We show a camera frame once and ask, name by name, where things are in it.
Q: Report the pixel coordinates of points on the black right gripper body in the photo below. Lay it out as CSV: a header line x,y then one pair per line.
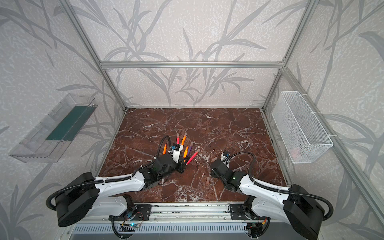
x,y
213,167

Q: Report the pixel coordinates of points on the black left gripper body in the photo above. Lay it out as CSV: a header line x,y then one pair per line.
x,y
180,165

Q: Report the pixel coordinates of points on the thin orange pen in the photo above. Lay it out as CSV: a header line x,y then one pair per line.
x,y
165,149
186,152

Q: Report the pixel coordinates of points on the pink red marker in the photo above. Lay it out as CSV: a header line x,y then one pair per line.
x,y
193,156

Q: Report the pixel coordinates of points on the orange highlighter marker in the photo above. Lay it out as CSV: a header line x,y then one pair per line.
x,y
184,139

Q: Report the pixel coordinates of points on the purple marker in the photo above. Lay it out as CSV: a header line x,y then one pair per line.
x,y
190,148

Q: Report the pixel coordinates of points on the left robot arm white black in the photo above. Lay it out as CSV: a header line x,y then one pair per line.
x,y
89,196

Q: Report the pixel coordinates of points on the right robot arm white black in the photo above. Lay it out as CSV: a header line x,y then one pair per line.
x,y
304,212

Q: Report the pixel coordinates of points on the green circuit board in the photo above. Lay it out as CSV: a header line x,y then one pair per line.
x,y
131,227

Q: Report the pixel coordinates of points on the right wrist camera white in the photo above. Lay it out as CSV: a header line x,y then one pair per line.
x,y
225,157

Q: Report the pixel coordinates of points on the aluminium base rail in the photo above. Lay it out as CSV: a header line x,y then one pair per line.
x,y
187,218

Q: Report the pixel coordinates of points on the white wire mesh basket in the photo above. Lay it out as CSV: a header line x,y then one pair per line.
x,y
303,135

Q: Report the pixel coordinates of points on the aluminium frame horizontal bar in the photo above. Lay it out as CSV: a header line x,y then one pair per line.
x,y
248,65

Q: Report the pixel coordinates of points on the clear plastic wall bin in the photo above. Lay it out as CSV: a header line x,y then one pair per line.
x,y
48,141

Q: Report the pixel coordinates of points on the aluminium frame corner post left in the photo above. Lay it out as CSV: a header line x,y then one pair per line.
x,y
69,11

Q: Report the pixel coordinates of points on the aluminium frame corner post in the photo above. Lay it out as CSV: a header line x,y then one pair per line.
x,y
308,12
69,11

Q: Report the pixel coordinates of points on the aluminium frame corner post right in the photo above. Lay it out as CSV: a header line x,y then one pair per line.
x,y
308,12

